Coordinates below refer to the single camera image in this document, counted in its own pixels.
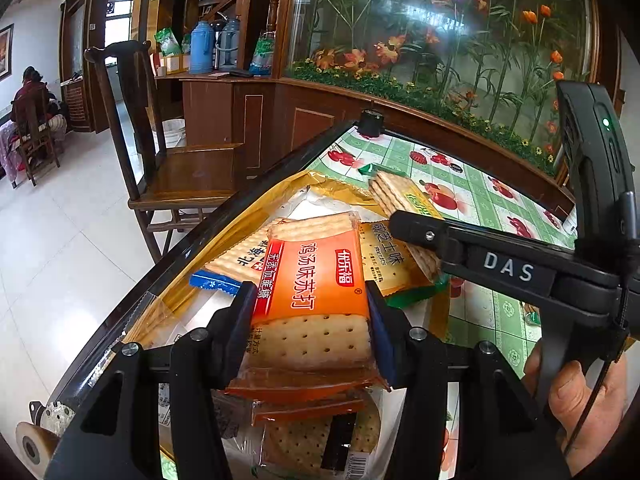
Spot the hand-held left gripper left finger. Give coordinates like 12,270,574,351
45,281,259,480

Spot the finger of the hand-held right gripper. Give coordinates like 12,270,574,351
389,209,469,267

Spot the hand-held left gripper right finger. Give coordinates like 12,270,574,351
364,280,573,480

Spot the yellow green cracker packet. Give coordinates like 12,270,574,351
368,170,451,309

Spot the blue white cracker packet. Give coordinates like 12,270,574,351
190,217,286,297

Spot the large yellow snack bag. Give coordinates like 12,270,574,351
122,170,451,480

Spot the orange black cracker packet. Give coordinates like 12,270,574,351
220,392,383,480

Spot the person's right hand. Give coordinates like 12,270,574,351
522,344,629,477

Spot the green floral tablecloth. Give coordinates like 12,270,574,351
320,130,581,480

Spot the brown wooden chair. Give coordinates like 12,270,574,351
84,40,247,263

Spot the flower glass display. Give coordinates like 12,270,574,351
287,0,601,176

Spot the brown wooden cabinet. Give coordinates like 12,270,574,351
155,72,576,221

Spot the white bucket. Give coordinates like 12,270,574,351
161,119,187,148

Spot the water bottle pack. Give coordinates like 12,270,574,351
248,31,277,77

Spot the beige tape roll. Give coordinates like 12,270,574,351
15,420,61,471

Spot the grey thermos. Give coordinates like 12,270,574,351
218,17,243,72

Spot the small wooden chair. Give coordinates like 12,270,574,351
12,102,61,187

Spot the yellow box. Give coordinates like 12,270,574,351
160,54,191,75

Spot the blue thermos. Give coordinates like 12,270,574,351
191,21,216,75

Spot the green plastic bag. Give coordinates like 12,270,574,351
155,27,182,57

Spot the framed wall picture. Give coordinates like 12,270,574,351
0,24,15,81

